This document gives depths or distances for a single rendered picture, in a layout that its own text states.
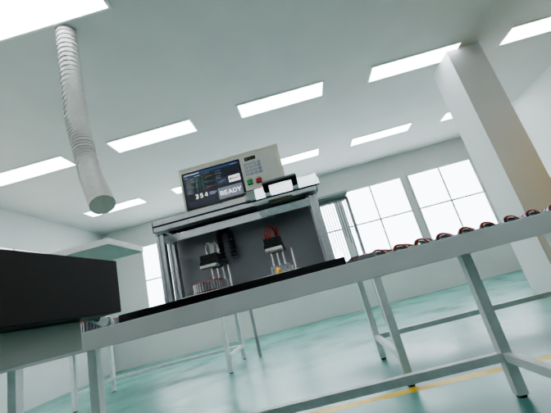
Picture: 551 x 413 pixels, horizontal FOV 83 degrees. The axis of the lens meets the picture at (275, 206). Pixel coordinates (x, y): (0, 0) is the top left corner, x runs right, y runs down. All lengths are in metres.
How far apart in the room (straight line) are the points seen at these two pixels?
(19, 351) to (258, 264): 1.00
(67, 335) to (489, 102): 4.95
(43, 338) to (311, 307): 7.11
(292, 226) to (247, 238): 0.20
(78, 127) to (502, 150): 4.53
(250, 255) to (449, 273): 7.00
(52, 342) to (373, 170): 7.89
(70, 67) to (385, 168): 6.80
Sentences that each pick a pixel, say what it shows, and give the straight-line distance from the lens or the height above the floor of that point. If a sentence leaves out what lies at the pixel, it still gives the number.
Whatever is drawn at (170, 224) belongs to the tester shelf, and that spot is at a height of 1.08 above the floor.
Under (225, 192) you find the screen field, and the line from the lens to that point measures 1.31.
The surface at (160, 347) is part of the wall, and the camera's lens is 8.35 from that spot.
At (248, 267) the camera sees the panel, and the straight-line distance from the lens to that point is 1.36.
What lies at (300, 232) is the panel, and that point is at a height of 0.95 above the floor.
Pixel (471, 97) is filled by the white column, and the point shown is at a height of 2.53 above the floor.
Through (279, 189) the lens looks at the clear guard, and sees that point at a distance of 0.99.
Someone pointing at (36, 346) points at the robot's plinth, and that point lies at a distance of 0.51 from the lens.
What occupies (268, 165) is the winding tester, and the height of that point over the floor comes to 1.23.
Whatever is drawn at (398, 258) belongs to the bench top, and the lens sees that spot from 0.85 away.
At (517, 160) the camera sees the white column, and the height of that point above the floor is 1.56.
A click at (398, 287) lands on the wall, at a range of 7.73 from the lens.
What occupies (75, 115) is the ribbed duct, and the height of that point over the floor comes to 2.37.
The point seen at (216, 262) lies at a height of 0.88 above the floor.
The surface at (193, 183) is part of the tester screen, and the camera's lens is 1.37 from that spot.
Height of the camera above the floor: 0.71
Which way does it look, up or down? 16 degrees up
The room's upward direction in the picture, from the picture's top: 14 degrees counter-clockwise
